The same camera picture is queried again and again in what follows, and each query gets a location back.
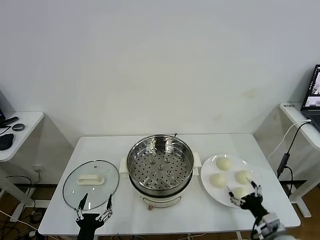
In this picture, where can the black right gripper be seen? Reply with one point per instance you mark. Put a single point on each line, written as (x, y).
(252, 203)

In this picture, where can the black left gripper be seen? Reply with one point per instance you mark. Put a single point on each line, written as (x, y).
(87, 221)

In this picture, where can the white steamed baozi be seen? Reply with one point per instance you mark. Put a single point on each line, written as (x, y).
(218, 180)
(224, 163)
(241, 177)
(238, 192)

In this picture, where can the perforated steel steamer basket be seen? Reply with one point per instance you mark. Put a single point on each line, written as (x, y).
(140, 183)

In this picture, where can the white round plate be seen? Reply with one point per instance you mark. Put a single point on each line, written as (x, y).
(212, 195)

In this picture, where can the white electric cooking pot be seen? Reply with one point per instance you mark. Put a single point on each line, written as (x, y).
(160, 201)

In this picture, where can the white side desk with laptop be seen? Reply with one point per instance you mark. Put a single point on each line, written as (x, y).
(290, 115)

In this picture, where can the white side desk with remote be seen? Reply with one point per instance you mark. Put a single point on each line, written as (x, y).
(27, 140)

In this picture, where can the printed desk label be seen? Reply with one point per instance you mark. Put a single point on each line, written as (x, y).
(288, 105)

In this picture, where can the black computer mouse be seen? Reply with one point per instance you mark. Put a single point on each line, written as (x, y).
(6, 142)

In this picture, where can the dark open laptop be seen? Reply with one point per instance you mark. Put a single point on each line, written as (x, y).
(311, 100)

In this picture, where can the black remote bar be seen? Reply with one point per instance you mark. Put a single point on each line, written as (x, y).
(11, 120)

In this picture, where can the dark monitor edge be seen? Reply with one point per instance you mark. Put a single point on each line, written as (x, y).
(1, 113)

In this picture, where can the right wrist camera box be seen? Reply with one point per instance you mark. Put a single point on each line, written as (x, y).
(271, 222)

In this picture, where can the white wall socket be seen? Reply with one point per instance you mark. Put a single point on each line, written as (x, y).
(36, 168)

